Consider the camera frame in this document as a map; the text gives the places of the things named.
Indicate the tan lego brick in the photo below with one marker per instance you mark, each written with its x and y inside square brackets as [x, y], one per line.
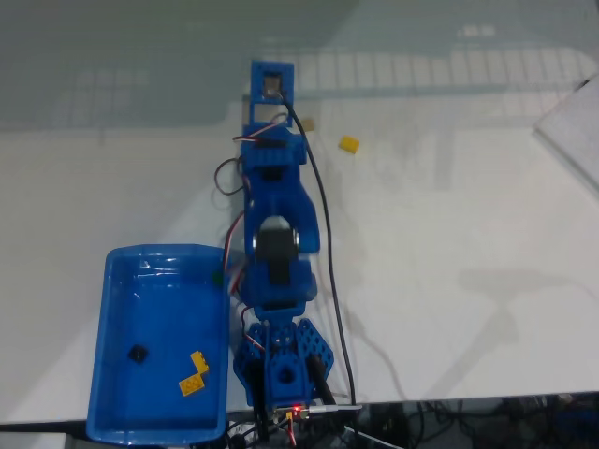
[310, 125]

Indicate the green lego piece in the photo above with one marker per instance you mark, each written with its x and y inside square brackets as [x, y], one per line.
[216, 279]

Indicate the blue plastic bin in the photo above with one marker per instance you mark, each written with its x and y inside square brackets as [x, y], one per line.
[159, 318]

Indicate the black round lego piece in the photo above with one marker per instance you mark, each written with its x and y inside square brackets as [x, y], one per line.
[138, 354]

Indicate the yellow flat lego brick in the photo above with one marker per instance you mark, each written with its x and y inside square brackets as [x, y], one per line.
[192, 386]

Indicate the controller board with red light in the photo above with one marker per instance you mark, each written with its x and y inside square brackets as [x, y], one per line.
[292, 412]

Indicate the white plug connector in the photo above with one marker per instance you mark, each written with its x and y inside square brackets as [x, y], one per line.
[337, 408]

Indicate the white paper sheet stack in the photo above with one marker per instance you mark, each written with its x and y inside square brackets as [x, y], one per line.
[573, 126]

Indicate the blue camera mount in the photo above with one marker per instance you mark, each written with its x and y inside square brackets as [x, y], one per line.
[287, 75]

